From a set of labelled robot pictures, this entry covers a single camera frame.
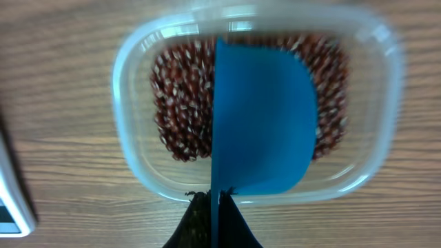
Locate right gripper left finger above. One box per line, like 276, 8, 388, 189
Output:
163, 190, 211, 248

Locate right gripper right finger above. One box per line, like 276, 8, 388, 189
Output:
218, 187, 263, 248

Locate blue plastic measuring scoop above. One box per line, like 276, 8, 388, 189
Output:
211, 39, 318, 247

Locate white digital kitchen scale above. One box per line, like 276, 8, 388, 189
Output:
1, 134, 37, 238

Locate red beans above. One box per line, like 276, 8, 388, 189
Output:
150, 33, 349, 162

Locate clear plastic food container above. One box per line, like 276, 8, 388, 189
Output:
112, 1, 405, 205

